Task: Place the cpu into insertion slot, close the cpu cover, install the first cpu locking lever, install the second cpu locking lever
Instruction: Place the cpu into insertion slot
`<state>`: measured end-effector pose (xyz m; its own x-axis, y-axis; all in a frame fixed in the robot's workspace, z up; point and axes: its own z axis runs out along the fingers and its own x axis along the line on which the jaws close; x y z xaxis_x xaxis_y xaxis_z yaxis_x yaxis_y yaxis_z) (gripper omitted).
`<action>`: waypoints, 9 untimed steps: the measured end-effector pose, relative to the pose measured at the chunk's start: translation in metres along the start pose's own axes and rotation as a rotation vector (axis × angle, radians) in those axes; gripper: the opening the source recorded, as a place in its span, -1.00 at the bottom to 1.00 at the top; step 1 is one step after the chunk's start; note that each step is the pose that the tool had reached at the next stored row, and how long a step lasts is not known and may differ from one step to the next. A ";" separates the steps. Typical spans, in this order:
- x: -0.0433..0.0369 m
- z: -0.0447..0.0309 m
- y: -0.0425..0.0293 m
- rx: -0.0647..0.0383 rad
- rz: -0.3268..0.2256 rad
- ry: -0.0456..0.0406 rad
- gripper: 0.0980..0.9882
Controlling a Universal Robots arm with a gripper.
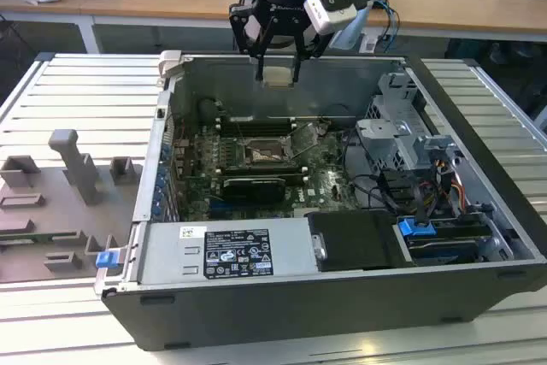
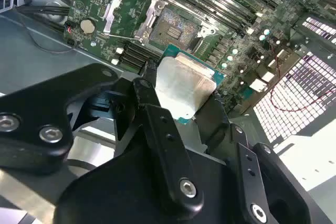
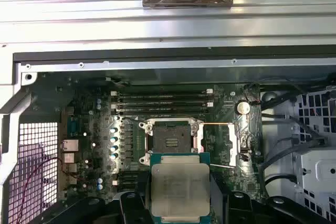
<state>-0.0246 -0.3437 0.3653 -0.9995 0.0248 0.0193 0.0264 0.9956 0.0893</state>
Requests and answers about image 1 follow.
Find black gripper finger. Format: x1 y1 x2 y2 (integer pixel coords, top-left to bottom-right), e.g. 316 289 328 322
228 0 275 82
291 17 331 84

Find silver CPU chip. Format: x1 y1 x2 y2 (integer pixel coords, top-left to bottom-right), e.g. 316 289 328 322
262 66 296 90

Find black RAM slot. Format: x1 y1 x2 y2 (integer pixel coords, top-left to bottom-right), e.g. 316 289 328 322
220 121 296 128
220 118 296 124
221 162 307 168
221 168 308 175
220 126 297 132
221 165 307 172
220 130 297 137

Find CPU socket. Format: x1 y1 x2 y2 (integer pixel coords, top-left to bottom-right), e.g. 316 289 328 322
239 136 297 166

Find grey plastic case latch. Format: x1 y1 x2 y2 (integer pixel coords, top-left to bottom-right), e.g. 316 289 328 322
156 49 185 80

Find black cylinder part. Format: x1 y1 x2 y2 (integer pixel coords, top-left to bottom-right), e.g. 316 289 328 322
197 97 220 121

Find silver metal drive cage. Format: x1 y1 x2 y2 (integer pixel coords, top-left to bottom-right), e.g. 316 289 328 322
355 70 461 172

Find green motherboard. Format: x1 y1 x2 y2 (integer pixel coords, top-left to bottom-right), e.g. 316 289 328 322
168 119 364 221

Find black graphics card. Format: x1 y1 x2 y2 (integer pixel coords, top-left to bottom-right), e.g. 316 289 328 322
221 176 286 204

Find black plastic shroud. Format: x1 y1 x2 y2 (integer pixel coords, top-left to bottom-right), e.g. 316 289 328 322
307 210 414 273

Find hard disk in blue carrier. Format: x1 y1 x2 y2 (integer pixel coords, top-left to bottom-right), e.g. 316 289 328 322
408 240 489 266
396 217 492 242

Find black rating label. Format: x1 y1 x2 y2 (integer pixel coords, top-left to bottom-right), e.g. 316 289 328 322
203 229 273 279

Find silver power supply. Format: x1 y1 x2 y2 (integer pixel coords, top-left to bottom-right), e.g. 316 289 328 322
136 217 321 287

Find grey parts rack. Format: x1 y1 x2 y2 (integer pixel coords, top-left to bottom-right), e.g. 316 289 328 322
0 127 144 285

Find blue plastic tab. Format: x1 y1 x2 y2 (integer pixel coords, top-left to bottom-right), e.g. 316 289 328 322
96 250 119 270

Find black PC case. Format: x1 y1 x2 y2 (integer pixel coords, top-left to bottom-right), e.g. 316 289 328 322
94 49 547 351

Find green RAM stick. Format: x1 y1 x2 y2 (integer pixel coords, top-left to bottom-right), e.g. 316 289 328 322
0 232 59 243

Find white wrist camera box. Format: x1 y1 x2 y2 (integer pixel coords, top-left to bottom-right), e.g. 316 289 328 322
303 0 358 36

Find thin black wire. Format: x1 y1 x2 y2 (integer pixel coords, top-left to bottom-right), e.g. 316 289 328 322
316 102 358 121

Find blue cable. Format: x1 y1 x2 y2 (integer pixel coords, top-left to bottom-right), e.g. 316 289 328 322
373 0 403 48

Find flat black disk wire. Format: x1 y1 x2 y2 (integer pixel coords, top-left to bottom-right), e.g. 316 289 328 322
409 176 429 227

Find orange yellow power wires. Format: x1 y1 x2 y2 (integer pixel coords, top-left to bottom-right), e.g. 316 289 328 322
431 159 466 212

